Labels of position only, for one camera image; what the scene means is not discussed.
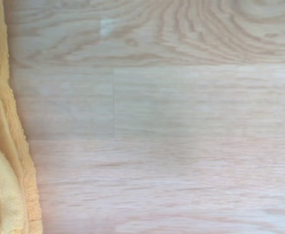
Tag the yellow terry cloth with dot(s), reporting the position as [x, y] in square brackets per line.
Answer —
[6, 170]

